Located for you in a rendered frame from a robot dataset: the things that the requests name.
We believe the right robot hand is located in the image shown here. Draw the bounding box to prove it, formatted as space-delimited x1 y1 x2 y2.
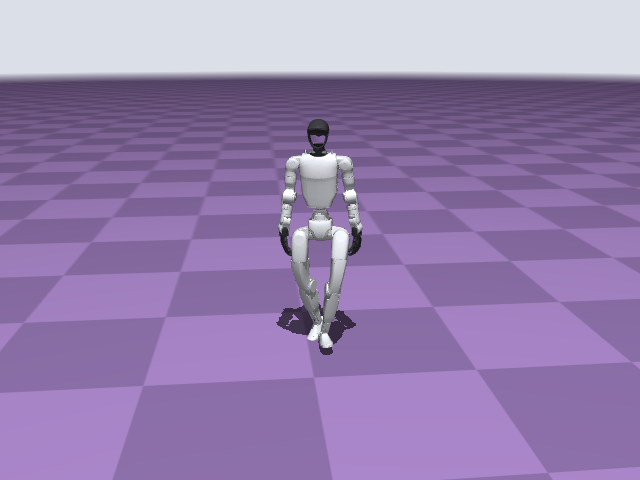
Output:
279 227 292 256

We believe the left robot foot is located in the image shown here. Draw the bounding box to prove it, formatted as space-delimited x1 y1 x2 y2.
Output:
318 331 333 348

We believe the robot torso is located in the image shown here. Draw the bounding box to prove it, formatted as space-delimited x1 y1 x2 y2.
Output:
299 150 339 241

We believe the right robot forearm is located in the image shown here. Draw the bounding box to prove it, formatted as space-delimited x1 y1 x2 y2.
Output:
278 192 293 234

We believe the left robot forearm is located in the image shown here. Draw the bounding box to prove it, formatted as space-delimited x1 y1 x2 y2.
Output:
346 190 363 233

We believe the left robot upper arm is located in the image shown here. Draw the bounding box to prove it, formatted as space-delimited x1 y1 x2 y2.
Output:
336 155 356 203

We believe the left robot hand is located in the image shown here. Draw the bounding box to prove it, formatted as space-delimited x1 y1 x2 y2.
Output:
348 227 362 256

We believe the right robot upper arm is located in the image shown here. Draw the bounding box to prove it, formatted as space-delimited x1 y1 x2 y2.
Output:
283 155 302 203

